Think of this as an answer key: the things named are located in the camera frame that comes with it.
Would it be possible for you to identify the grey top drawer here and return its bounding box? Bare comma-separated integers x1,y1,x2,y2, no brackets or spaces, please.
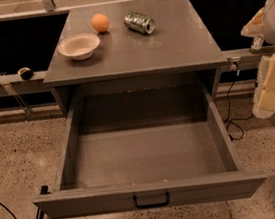
35,83,265,219

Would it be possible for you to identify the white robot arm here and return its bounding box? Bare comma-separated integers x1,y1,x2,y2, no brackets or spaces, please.
240,0,275,119

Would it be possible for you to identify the grey drawer cabinet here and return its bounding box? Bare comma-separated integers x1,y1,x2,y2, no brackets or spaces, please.
34,0,234,122

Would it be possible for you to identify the clear plastic bottle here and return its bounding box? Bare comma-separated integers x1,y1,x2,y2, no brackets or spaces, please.
250,36,265,54

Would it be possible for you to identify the green soda can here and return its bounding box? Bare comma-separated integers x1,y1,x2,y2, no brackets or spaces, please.
124,11,155,35

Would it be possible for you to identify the orange fruit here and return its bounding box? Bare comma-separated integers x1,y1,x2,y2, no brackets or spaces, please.
91,13,110,33

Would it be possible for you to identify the white bowl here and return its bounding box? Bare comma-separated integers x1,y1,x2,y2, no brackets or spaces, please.
58,33,100,61

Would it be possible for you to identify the small black round object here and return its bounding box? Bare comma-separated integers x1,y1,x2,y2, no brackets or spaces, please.
17,67,34,80

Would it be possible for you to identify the wall power outlet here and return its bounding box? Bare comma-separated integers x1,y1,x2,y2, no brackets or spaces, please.
229,57,241,76

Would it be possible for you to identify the grey rail right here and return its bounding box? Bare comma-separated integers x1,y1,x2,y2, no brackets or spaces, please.
221,45,275,72

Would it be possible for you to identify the grey rail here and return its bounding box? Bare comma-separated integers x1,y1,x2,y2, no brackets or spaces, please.
0,71,46,97
221,45,275,72

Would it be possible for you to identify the black floor cable right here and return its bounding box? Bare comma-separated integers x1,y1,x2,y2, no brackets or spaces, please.
217,72,258,143

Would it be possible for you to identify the black top drawer handle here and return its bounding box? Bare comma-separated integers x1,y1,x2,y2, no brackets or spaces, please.
132,192,171,210

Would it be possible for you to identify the grey rail left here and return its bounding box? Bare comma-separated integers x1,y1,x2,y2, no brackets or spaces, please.
0,71,46,97

